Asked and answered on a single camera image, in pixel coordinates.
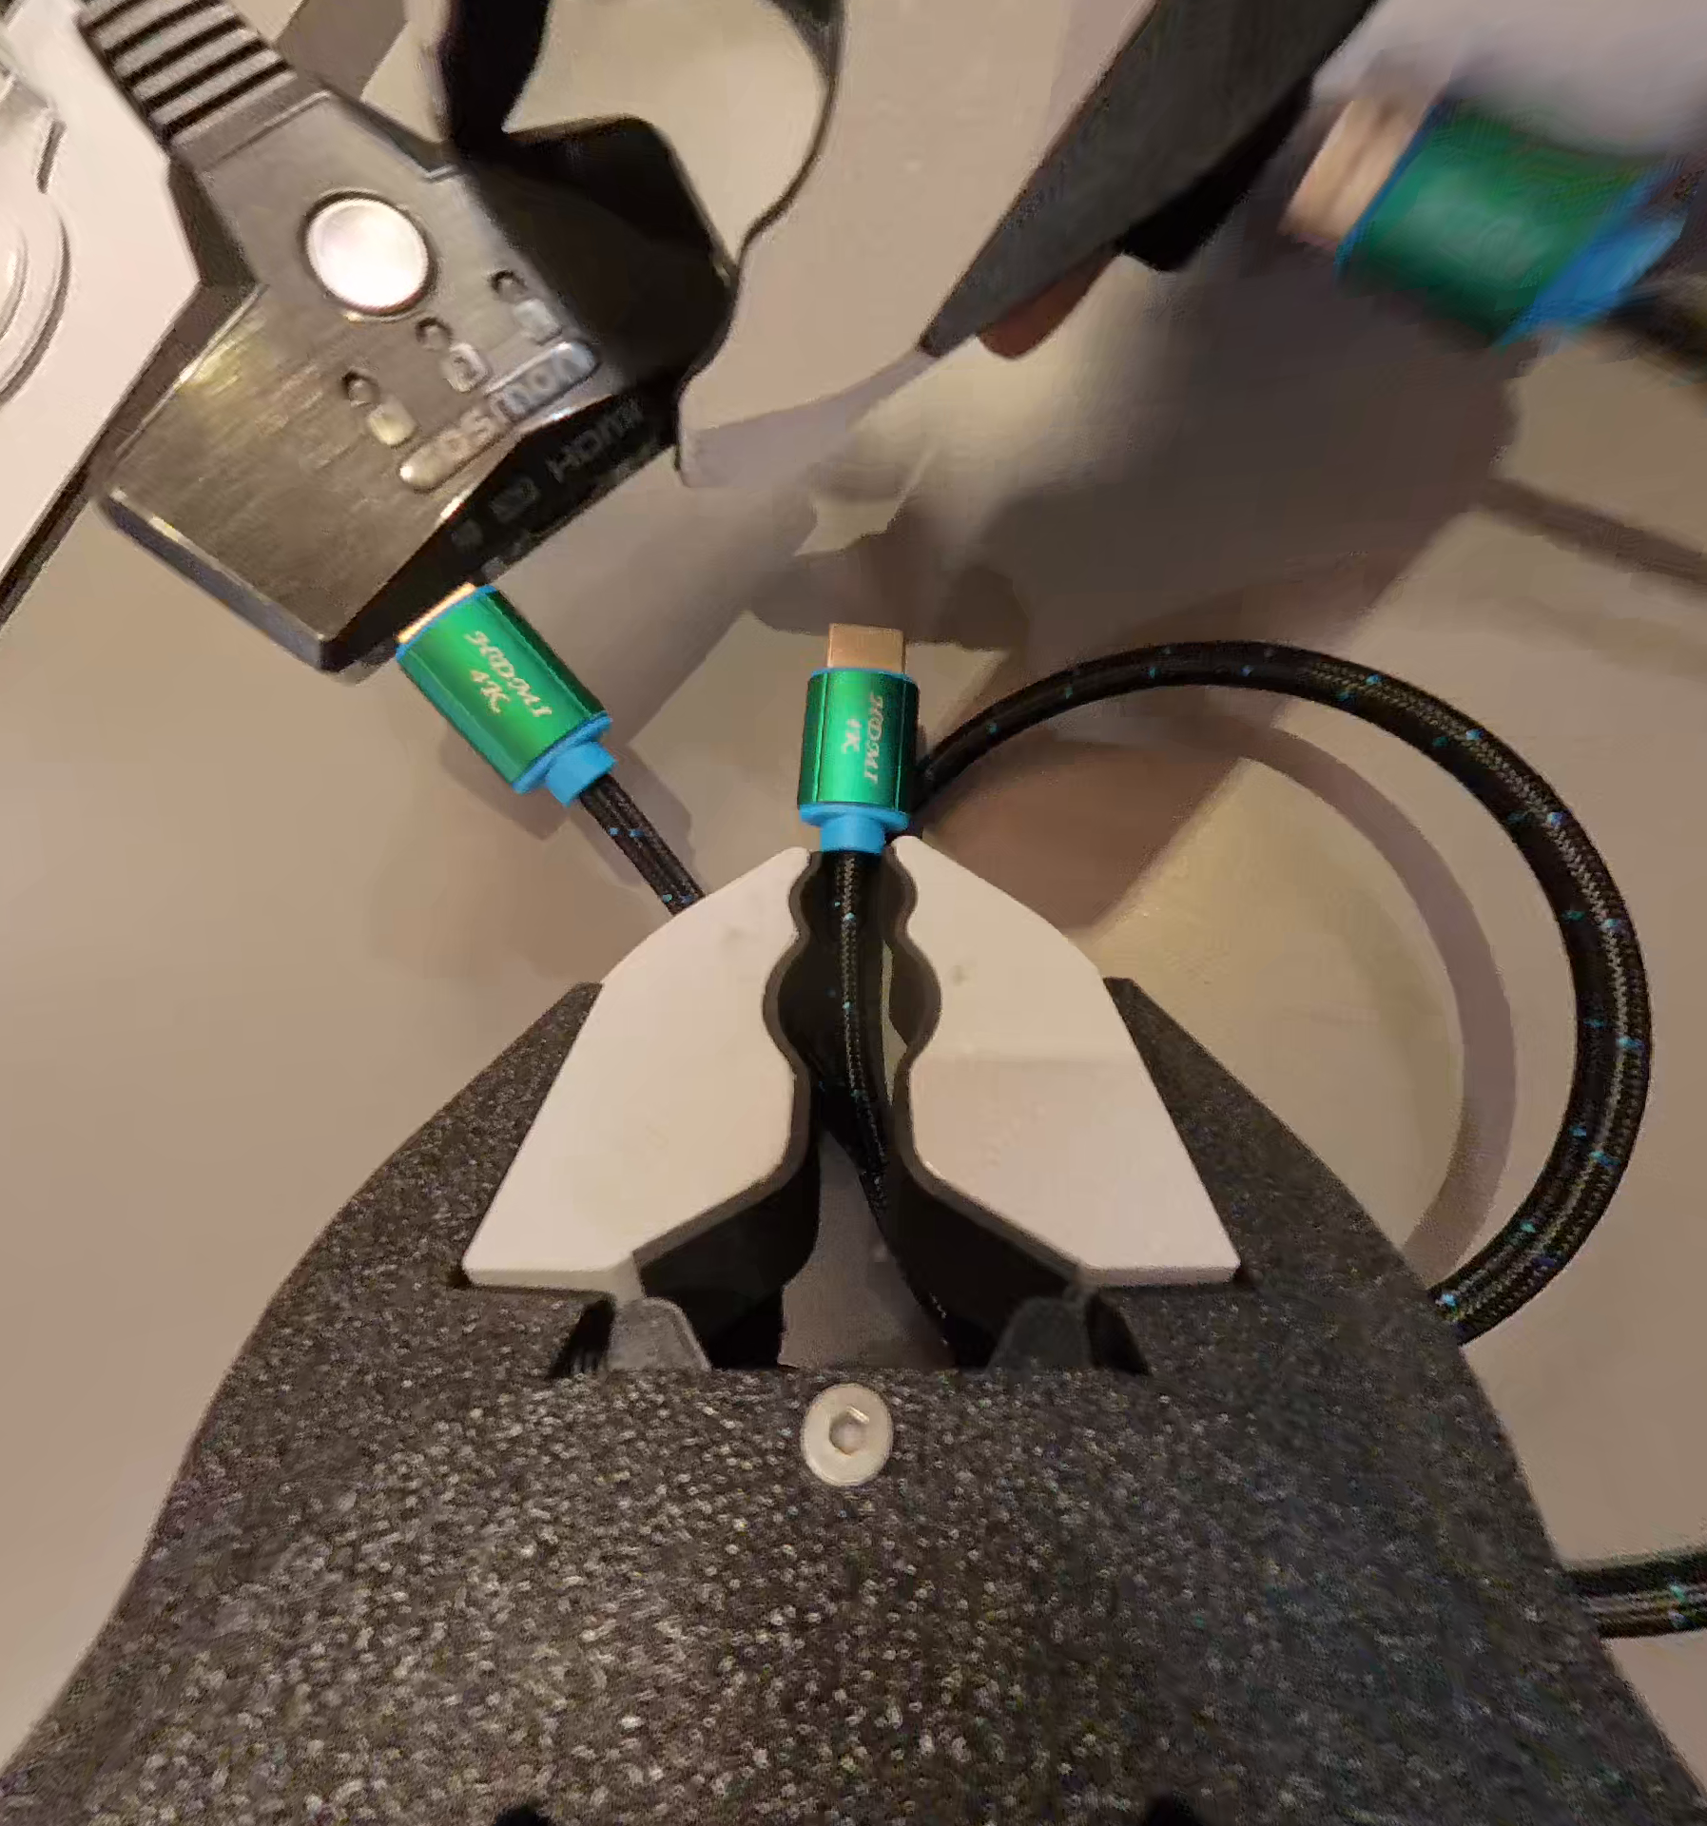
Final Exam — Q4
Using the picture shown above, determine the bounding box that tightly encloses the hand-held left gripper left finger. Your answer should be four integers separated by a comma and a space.
462, 844, 832, 1304

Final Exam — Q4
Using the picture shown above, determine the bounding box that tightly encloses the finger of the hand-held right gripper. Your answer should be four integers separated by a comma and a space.
674, 343, 1027, 559

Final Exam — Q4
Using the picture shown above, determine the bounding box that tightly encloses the short braided green-plug cable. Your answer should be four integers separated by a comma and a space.
797, 85, 1707, 1641

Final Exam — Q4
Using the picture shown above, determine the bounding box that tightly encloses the black port switch box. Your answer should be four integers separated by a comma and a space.
76, 0, 739, 678

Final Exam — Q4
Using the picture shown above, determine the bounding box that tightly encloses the plain black switch cable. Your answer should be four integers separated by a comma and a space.
425, 0, 847, 273

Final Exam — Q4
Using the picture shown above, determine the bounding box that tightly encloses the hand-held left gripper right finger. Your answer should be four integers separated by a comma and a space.
867, 834, 1244, 1300

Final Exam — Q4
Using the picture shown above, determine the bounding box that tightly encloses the white mounting plate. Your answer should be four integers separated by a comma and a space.
0, 0, 272, 685

